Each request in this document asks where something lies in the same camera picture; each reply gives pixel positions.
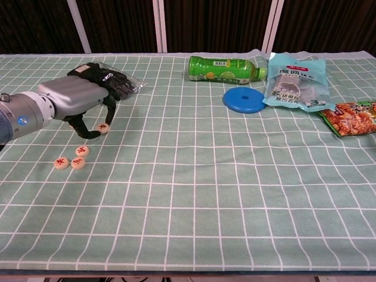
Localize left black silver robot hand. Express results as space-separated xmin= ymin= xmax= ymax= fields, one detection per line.
xmin=37 ymin=75 xmax=118 ymax=140

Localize blue round plastic disc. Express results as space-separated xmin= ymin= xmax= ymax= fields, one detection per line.
xmin=222 ymin=87 xmax=267 ymax=114

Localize green checked tablecloth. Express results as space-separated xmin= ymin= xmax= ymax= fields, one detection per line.
xmin=0 ymin=49 xmax=376 ymax=273

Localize black items in clear bag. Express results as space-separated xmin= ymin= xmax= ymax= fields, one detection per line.
xmin=66 ymin=62 xmax=148 ymax=102

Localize green drink bottle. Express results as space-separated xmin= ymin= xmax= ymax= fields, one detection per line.
xmin=188 ymin=55 xmax=268 ymax=83

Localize light blue snack pouch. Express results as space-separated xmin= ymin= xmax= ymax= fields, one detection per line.
xmin=261 ymin=52 xmax=337 ymax=112

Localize orange green snack bag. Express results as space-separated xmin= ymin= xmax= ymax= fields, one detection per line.
xmin=316 ymin=100 xmax=376 ymax=138

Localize white partition frame post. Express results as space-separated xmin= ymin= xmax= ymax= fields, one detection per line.
xmin=262 ymin=0 xmax=279 ymax=53
xmin=66 ymin=0 xmax=92 ymax=54
xmin=152 ymin=0 xmax=168 ymax=53

